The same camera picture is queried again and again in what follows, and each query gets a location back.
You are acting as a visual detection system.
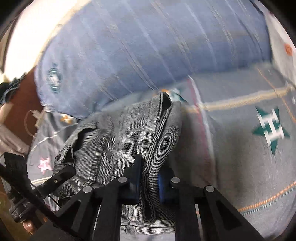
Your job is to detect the brown wooden headboard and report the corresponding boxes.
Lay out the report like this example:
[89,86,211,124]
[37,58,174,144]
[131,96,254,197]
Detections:
[4,68,43,145]

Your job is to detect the blue plaid pillow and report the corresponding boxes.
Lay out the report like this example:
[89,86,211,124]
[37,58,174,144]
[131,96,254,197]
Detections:
[34,1,271,118]

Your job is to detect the grey star-pattern bedsheet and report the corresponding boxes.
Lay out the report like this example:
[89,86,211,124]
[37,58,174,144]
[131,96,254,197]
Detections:
[26,67,296,240]

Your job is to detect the white paper shopping bag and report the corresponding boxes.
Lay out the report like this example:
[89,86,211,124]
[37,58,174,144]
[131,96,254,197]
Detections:
[253,1,295,85]

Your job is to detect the white charger with cable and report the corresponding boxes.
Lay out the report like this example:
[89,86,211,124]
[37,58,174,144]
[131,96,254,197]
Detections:
[23,108,46,138]

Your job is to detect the grey denim pants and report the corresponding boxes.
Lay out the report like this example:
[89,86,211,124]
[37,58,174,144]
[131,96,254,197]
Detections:
[53,92,182,235]

